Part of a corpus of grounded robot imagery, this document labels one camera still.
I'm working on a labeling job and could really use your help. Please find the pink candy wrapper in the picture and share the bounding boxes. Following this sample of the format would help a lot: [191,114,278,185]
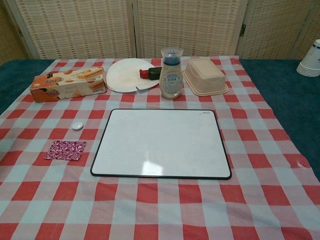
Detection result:
[43,139,87,162]

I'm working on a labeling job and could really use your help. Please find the white rectangular board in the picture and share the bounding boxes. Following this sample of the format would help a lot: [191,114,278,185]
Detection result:
[90,108,233,180]

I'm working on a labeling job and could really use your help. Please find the clear dressing bottle blue cap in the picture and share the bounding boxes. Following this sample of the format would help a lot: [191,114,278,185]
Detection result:
[159,47,184,100]

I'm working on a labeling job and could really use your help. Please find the dark bottle with red cap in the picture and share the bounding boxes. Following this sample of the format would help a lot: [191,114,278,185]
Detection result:
[139,66,164,81]

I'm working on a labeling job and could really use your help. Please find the white paper plate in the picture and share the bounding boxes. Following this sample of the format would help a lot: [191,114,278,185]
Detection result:
[106,57,161,93]

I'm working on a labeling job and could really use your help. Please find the beige plastic container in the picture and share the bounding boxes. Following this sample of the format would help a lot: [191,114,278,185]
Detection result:
[182,58,230,97]

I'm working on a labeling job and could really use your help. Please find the red white checkered tablecloth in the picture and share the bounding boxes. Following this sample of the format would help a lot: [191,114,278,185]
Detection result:
[0,56,320,240]

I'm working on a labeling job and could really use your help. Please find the orange biscuit box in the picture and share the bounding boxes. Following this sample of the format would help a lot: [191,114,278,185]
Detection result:
[30,66,107,103]

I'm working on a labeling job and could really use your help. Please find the woven folding screen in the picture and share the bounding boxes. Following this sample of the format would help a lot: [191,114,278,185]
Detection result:
[0,0,320,61]

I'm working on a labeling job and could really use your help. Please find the blue table cover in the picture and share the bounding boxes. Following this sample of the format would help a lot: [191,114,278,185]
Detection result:
[0,57,320,176]

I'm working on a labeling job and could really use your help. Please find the white paper cup stack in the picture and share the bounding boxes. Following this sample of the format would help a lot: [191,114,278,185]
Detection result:
[296,38,320,78]

